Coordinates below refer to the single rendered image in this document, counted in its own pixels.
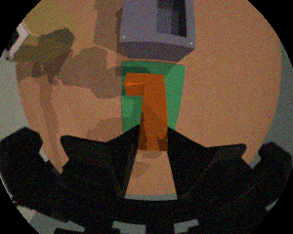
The orange l-shaped part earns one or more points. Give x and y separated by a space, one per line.
153 130

